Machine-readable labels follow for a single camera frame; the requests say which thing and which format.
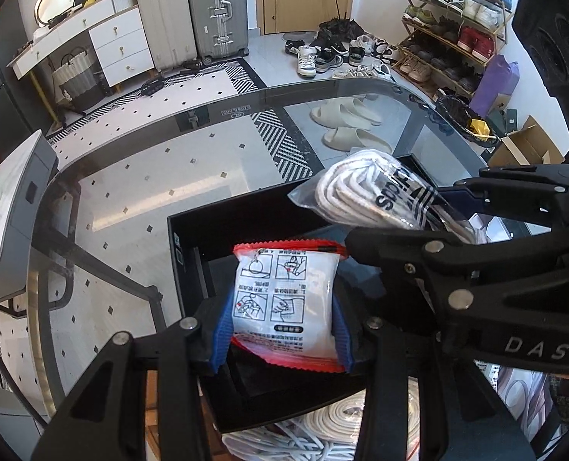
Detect clear bag of white laces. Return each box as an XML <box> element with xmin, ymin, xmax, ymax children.
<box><xmin>221</xmin><ymin>388</ymin><xmax>420</xmax><ymax>461</ymax></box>

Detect white side cabinet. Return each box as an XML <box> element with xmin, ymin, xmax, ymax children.
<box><xmin>0</xmin><ymin>129</ymin><xmax>60</xmax><ymax>306</ymax></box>

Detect purple bag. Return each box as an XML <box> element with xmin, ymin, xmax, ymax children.
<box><xmin>469</xmin><ymin>54</ymin><xmax>521</xmax><ymax>119</ymax></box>

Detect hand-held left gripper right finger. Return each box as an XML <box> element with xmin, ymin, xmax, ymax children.
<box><xmin>331</xmin><ymin>295</ymin><xmax>539</xmax><ymax>461</ymax></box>

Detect beige suitcase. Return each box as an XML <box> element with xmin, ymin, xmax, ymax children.
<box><xmin>134</xmin><ymin>0</ymin><xmax>201</xmax><ymax>75</ymax></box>

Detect grey suitcase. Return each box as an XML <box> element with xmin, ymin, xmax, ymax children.
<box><xmin>186</xmin><ymin>0</ymin><xmax>251</xmax><ymax>64</ymax></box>

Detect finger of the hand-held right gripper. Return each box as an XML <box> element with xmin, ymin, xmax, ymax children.
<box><xmin>452</xmin><ymin>162</ymin><xmax>569</xmax><ymax>232</ymax></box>
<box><xmin>344</xmin><ymin>225</ymin><xmax>569</xmax><ymax>343</ymax></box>

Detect black and white patterned rug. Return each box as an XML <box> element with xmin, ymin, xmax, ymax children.
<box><xmin>46</xmin><ymin>58</ymin><xmax>324</xmax><ymax>184</ymax></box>

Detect metal shoe rack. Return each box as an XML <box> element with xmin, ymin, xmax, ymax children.
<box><xmin>400</xmin><ymin>0</ymin><xmax>516</xmax><ymax>101</ymax></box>

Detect black cardboard box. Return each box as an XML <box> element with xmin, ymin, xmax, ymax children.
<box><xmin>166</xmin><ymin>153</ymin><xmax>458</xmax><ymax>435</ymax></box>

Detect red-edged white packet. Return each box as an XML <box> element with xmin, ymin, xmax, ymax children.
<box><xmin>231</xmin><ymin>240</ymin><xmax>351</xmax><ymax>375</ymax></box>

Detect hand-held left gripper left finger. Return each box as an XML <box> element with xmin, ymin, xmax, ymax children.
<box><xmin>30</xmin><ymin>297</ymin><xmax>236</xmax><ymax>461</ymax></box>

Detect white dresser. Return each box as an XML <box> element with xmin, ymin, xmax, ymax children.
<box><xmin>7</xmin><ymin>0</ymin><xmax>153</xmax><ymax>122</ymax></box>

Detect logo bag of white laces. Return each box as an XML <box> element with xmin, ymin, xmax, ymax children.
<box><xmin>287</xmin><ymin>149</ymin><xmax>487</xmax><ymax>247</ymax></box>

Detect scattered sneakers pile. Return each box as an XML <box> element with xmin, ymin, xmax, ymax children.
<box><xmin>283</xmin><ymin>33</ymin><xmax>401</xmax><ymax>80</ymax></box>

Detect beige slipper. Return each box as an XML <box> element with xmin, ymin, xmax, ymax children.
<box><xmin>323</xmin><ymin>126</ymin><xmax>393</xmax><ymax>153</ymax></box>
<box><xmin>310</xmin><ymin>97</ymin><xmax>384</xmax><ymax>128</ymax></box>

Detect rows of assorted shoes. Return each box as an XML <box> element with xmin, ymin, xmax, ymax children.
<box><xmin>402</xmin><ymin>0</ymin><xmax>514</xmax><ymax>97</ymax></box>

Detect brown cardboard carton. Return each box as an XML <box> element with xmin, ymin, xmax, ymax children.
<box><xmin>488</xmin><ymin>115</ymin><xmax>566</xmax><ymax>169</ymax></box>

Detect black umbrella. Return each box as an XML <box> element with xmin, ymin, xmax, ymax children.
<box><xmin>310</xmin><ymin>0</ymin><xmax>365</xmax><ymax>51</ymax></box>

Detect printed cartoon mat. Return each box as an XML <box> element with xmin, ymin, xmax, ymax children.
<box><xmin>143</xmin><ymin>214</ymin><xmax>523</xmax><ymax>461</ymax></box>

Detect striped tote bag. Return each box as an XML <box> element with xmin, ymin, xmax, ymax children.
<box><xmin>51</xmin><ymin>48</ymin><xmax>106</xmax><ymax>112</ymax></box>

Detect black woven basket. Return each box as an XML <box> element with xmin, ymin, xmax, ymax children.
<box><xmin>433</xmin><ymin>95</ymin><xmax>499</xmax><ymax>148</ymax></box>

